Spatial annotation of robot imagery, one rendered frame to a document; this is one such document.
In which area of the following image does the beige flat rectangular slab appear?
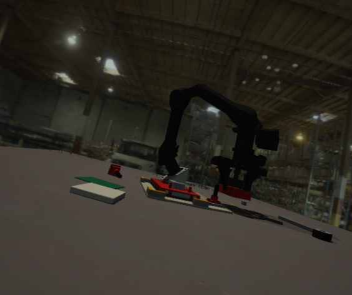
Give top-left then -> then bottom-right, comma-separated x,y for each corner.
70,183 -> 126,204

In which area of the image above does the dark green flat panel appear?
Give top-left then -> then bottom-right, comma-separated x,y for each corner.
76,177 -> 125,189

